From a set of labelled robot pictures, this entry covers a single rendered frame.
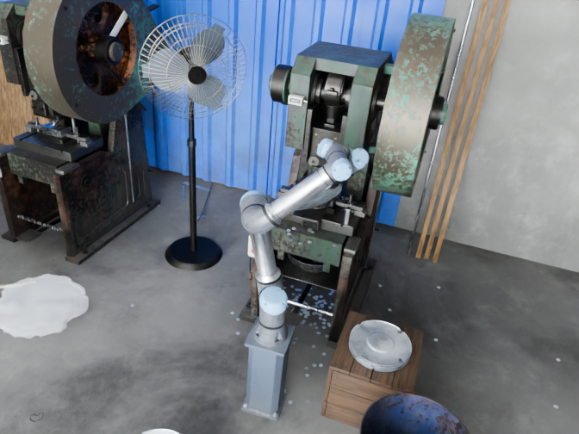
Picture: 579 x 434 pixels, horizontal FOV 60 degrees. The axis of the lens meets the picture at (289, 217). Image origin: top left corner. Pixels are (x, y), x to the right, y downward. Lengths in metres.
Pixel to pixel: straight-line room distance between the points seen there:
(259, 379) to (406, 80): 1.45
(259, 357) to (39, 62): 1.79
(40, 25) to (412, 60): 1.76
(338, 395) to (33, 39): 2.24
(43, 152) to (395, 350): 2.41
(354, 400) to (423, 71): 1.47
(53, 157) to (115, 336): 1.20
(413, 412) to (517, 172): 2.11
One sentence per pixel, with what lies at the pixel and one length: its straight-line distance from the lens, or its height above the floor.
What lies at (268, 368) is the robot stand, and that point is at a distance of 2.34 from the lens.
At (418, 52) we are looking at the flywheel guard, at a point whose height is 1.64.
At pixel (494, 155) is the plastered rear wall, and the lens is 3.77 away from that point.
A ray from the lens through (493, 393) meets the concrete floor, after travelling 2.99.
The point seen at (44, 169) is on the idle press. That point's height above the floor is 0.60.
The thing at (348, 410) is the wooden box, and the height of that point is 0.11.
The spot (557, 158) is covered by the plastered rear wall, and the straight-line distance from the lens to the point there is 3.80.
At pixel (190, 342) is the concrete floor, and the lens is 2.90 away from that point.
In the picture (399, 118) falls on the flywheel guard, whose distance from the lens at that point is 2.07.
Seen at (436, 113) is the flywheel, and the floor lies 1.35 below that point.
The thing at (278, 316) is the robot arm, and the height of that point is 0.61.
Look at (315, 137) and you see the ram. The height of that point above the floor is 1.12.
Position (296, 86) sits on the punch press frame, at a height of 1.37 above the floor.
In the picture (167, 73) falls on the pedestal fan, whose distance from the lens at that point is 2.83.
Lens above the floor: 2.07
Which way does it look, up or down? 31 degrees down
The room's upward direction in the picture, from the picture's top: 6 degrees clockwise
